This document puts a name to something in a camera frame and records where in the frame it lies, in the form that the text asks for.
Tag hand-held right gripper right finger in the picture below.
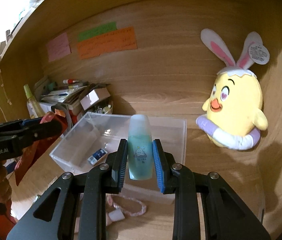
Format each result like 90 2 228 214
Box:
152 139 271 240

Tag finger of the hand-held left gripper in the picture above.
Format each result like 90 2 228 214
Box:
0 118 44 136
18 120 65 152

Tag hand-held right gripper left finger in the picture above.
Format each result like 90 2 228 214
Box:
6 139 129 240

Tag mint green plastic bottle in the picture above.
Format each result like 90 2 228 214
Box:
127 114 154 180

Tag red snack packet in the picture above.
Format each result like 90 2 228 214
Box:
15 111 68 187

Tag clear plastic box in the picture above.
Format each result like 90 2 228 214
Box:
49 112 188 180

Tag pink hair band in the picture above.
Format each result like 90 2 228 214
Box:
106 194 148 222

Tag person's left hand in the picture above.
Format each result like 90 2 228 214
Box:
0 161 13 205

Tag yellow green spray bottle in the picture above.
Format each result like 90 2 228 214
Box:
23 84 44 119

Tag white paper bag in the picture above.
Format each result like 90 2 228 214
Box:
38 101 56 115

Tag small blue white packet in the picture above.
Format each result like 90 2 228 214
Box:
87 148 108 165

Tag red box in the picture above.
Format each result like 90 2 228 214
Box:
70 109 84 124

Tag stack of books and papers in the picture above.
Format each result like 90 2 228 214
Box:
35 76 91 117

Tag clear jar of trinkets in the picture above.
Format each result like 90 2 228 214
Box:
91 101 114 115

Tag white eraser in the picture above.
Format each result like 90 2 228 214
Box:
108 210 124 222

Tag small white cardboard box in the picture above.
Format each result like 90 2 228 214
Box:
80 86 111 110

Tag pink sticky note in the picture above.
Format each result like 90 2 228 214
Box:
46 32 71 62

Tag yellow chick plush toy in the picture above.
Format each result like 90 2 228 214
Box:
196 28 270 151

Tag orange sticky note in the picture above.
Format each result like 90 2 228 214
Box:
77 26 138 60

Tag green sticky note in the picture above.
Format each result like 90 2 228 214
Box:
77 22 118 42

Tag white cord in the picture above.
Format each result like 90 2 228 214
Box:
0 62 14 105

